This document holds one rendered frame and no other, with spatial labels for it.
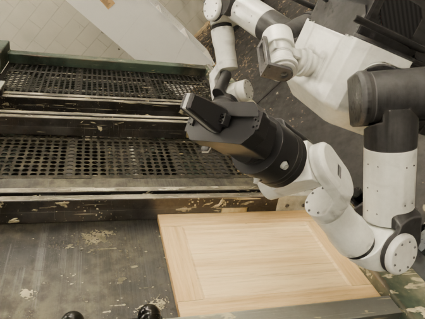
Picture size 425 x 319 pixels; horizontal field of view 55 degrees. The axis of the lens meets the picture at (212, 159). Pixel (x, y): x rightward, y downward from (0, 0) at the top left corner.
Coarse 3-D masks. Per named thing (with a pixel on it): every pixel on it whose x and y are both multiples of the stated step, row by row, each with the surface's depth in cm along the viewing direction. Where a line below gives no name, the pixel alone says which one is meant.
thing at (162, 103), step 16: (0, 80) 161; (0, 96) 157; (16, 96) 159; (32, 96) 162; (48, 96) 166; (64, 96) 167; (80, 96) 169; (96, 96) 172; (80, 112) 168; (96, 112) 170; (112, 112) 172; (128, 112) 173; (144, 112) 175; (160, 112) 177; (176, 112) 179
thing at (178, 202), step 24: (0, 192) 102; (24, 192) 104; (48, 192) 105; (72, 192) 107; (96, 192) 109; (120, 192) 111; (144, 192) 113; (168, 192) 115; (192, 192) 117; (216, 192) 119; (240, 192) 120; (0, 216) 101; (24, 216) 103; (48, 216) 104; (72, 216) 106; (96, 216) 108; (120, 216) 110; (144, 216) 112
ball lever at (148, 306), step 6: (144, 306) 66; (150, 306) 66; (156, 306) 67; (144, 312) 65; (150, 312) 65; (156, 312) 66; (138, 318) 66; (144, 318) 65; (150, 318) 65; (156, 318) 65
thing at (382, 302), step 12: (348, 300) 91; (360, 300) 91; (372, 300) 92; (384, 300) 92; (228, 312) 83; (240, 312) 83; (252, 312) 84; (264, 312) 84; (276, 312) 84; (288, 312) 85; (300, 312) 85; (312, 312) 86; (324, 312) 86; (336, 312) 87; (348, 312) 87; (360, 312) 88; (372, 312) 88; (384, 312) 89; (396, 312) 89
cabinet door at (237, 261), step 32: (160, 224) 109; (192, 224) 111; (224, 224) 113; (256, 224) 115; (288, 224) 118; (192, 256) 100; (224, 256) 101; (256, 256) 103; (288, 256) 105; (320, 256) 107; (192, 288) 90; (224, 288) 92; (256, 288) 93; (288, 288) 95; (320, 288) 96; (352, 288) 97
